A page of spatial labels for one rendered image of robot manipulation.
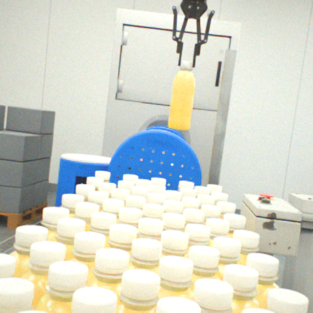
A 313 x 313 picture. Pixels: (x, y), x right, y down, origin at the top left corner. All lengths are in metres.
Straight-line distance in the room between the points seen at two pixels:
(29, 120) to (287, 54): 3.41
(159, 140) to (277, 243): 0.49
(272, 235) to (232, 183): 5.53
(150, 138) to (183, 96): 0.18
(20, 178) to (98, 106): 2.20
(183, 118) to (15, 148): 3.57
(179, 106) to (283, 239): 0.58
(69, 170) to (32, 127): 3.10
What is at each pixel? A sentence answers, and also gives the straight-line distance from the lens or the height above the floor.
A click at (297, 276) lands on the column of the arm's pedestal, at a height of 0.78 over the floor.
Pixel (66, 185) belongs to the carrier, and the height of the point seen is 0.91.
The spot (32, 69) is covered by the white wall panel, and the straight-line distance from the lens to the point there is 7.12.
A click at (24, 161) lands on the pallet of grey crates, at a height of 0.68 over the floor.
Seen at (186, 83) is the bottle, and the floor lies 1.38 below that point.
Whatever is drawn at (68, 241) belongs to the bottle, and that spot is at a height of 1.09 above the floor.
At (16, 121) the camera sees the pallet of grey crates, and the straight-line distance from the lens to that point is 5.39.
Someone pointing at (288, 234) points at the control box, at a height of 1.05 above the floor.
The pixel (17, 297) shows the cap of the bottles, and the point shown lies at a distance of 0.45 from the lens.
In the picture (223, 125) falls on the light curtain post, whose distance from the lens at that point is 2.85.
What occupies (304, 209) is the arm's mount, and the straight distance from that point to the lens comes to 1.70.
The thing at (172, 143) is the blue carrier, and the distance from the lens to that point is 1.42.
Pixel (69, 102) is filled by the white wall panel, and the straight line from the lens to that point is 6.91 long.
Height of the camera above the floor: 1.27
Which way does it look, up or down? 5 degrees down
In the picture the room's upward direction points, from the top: 7 degrees clockwise
